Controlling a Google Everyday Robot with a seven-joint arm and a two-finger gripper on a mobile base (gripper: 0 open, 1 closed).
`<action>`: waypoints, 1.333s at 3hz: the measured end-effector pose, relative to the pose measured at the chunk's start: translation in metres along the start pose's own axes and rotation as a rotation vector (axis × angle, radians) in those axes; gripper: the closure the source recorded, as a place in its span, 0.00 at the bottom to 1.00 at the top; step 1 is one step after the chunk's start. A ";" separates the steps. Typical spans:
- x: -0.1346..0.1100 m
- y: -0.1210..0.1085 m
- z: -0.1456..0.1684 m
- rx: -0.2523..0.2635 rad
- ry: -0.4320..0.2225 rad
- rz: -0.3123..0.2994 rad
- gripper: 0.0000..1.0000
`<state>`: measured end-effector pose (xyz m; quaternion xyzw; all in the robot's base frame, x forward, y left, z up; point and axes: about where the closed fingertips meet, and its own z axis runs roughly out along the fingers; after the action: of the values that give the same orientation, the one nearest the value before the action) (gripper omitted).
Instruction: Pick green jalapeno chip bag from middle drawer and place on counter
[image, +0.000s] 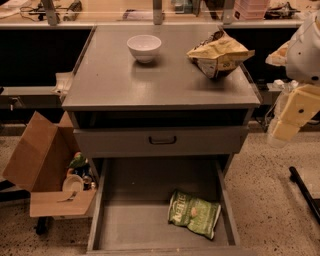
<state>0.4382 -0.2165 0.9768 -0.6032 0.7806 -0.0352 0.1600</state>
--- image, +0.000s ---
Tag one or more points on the yellow chip bag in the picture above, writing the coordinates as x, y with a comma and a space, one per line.
219, 55

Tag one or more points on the brown cardboard box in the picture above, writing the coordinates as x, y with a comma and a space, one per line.
39, 165

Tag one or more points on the white ceramic bowl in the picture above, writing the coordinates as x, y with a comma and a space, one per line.
144, 48

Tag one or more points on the black floor bar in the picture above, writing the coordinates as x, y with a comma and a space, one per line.
313, 203

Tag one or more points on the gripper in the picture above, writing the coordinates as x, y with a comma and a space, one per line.
304, 56

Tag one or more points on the white paper plate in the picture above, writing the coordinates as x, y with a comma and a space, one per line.
73, 183

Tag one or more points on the closed grey drawer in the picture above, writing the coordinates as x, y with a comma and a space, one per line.
147, 142

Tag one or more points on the black drawer handle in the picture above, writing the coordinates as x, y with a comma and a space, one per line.
162, 141

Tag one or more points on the pink plastic crate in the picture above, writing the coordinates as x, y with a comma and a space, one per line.
250, 9

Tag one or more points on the open bottom drawer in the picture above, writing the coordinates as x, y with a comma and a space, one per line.
131, 214

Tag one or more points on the grey metal drawer cabinet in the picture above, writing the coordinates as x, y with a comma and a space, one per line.
112, 90

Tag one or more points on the green jalapeno chip bag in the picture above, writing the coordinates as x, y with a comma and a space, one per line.
197, 215

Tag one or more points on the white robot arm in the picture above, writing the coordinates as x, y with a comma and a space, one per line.
303, 54

